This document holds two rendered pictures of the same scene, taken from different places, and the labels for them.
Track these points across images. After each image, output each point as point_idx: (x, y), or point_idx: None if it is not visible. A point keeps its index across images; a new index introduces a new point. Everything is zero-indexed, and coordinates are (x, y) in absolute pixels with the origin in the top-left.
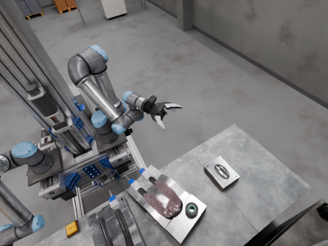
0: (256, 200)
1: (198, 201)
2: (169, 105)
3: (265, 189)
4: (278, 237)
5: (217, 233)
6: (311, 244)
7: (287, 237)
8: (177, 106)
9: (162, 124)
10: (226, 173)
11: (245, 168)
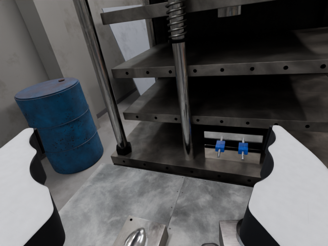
0: (149, 193)
1: (225, 236)
2: (7, 205)
3: (127, 191)
4: (173, 167)
5: (227, 207)
6: (181, 101)
7: (169, 161)
8: (25, 133)
9: (283, 136)
10: (132, 241)
11: (103, 228)
